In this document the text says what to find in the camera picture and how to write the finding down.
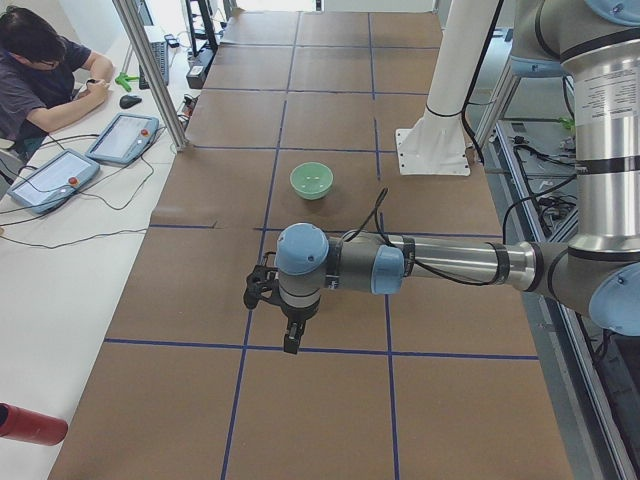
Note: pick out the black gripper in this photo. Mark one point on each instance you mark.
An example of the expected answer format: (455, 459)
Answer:
(296, 315)

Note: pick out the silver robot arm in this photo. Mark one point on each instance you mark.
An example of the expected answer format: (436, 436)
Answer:
(596, 272)

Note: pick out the green ceramic bowl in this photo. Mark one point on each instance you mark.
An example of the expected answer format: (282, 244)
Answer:
(311, 180)

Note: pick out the far blue teach pendant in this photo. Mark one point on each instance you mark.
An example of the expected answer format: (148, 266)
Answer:
(124, 139)

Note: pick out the blue teach pendant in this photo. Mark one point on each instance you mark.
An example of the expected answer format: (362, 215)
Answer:
(49, 186)
(124, 139)

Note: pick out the near blue teach pendant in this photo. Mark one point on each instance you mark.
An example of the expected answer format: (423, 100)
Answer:
(49, 186)

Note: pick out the black computer mouse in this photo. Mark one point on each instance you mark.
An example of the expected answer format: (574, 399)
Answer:
(129, 100)

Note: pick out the red cylinder bottle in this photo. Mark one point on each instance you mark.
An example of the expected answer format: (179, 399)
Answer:
(32, 427)

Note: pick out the green plastic clamp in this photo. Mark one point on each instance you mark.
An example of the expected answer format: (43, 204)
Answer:
(125, 81)

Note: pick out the black keyboard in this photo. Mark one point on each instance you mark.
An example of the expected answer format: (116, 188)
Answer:
(160, 54)

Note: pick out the seated person dark shirt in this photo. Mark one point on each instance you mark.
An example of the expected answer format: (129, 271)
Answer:
(48, 82)

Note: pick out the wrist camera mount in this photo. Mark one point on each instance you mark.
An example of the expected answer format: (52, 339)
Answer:
(262, 284)

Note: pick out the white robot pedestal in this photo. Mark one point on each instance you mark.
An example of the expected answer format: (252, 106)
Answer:
(436, 144)

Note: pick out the aluminium frame post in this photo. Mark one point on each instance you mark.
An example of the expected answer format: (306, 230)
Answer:
(128, 14)

